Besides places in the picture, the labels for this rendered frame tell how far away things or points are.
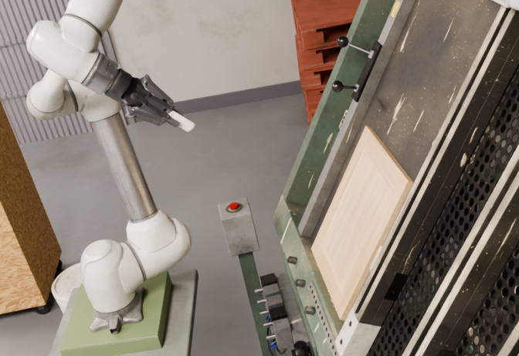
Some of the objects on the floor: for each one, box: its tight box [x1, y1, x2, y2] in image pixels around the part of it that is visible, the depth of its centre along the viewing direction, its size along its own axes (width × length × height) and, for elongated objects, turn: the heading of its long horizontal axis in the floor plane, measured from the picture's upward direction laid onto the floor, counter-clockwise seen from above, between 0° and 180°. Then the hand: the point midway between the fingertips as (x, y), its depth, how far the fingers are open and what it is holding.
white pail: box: [52, 243, 89, 314], centre depth 333 cm, size 32×30×47 cm
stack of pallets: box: [290, 0, 368, 127], centre depth 486 cm, size 126×87×93 cm
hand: (180, 121), depth 168 cm, fingers closed
